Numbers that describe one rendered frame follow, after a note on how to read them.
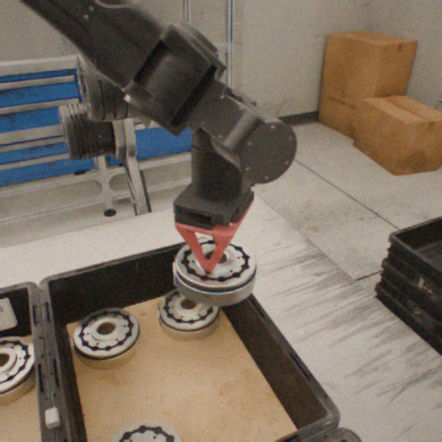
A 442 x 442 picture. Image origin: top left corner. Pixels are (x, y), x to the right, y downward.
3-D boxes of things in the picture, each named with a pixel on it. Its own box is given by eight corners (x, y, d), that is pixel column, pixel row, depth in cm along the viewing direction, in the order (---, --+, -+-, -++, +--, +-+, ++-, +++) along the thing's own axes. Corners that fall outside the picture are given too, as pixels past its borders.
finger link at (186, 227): (246, 254, 53) (252, 188, 48) (228, 288, 47) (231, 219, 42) (197, 242, 55) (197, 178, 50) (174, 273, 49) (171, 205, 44)
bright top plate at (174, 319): (152, 297, 73) (152, 295, 72) (204, 281, 76) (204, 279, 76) (171, 337, 65) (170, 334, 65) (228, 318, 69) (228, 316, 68)
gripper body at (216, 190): (256, 188, 51) (260, 130, 47) (228, 231, 43) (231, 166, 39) (206, 179, 52) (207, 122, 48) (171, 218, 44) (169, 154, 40)
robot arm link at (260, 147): (174, 15, 37) (119, 94, 38) (233, 35, 28) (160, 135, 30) (255, 92, 45) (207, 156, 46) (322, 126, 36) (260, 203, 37)
